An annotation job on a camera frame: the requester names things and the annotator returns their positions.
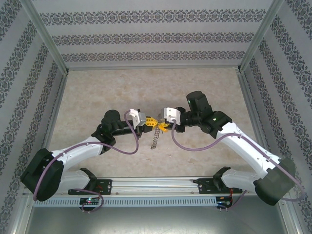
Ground grey metal sheet panel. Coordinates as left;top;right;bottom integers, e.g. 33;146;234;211
14;206;300;234

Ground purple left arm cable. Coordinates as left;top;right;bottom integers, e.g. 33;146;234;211
31;110;141;213

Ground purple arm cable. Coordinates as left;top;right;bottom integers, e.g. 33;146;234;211
31;110;141;213
170;119;305;213

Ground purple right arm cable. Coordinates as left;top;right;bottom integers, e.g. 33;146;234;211
170;119;305;213

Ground aluminium table edge rail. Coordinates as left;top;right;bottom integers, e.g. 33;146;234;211
41;72;69;152
238;70;280;159

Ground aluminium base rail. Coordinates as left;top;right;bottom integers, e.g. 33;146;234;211
23;177;288;195

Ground slotted grey cable duct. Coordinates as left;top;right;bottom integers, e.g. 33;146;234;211
33;196;217;207

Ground aluminium frame post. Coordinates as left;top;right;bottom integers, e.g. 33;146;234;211
237;0;286;73
20;0;70;74

